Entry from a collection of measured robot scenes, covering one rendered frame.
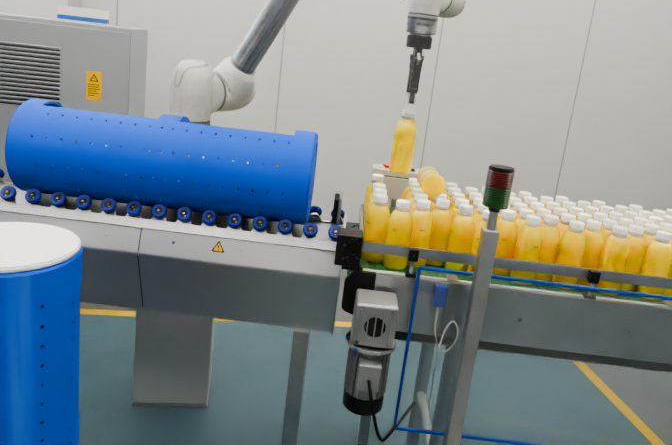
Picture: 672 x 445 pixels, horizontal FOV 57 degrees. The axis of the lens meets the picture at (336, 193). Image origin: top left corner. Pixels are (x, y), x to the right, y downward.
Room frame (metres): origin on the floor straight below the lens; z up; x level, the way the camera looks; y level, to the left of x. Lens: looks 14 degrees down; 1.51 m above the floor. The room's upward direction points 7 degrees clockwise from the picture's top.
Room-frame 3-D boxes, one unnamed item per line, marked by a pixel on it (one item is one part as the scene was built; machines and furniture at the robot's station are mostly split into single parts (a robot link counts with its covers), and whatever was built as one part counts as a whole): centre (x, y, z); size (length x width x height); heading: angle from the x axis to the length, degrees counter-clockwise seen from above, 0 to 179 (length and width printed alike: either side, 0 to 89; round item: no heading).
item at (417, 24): (1.89, -0.19, 1.58); 0.09 x 0.09 x 0.06
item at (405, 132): (1.89, -0.19, 1.22); 0.07 x 0.07 x 0.19
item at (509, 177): (1.47, -0.39, 1.23); 0.06 x 0.06 x 0.04
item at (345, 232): (1.63, -0.05, 0.95); 0.10 x 0.07 x 0.10; 0
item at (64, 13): (3.33, 1.43, 1.48); 0.24 x 0.12 x 0.08; 107
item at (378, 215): (1.72, -0.13, 0.99); 0.07 x 0.07 x 0.19
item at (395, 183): (2.12, -0.22, 1.05); 0.20 x 0.10 x 0.10; 90
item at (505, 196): (1.47, -0.39, 1.18); 0.06 x 0.06 x 0.05
